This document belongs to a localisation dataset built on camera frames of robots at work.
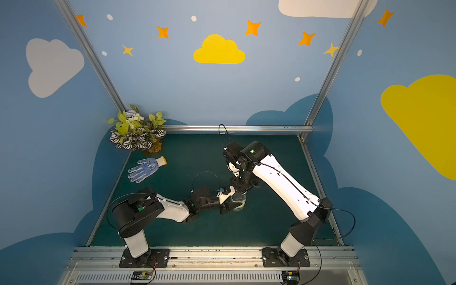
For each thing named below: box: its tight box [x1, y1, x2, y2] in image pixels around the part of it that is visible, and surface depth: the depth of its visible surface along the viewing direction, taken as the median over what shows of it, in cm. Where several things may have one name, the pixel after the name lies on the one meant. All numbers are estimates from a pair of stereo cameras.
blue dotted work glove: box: [127, 156, 168, 184], surface depth 106 cm
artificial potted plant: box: [107, 103, 167, 155], surface depth 96 cm
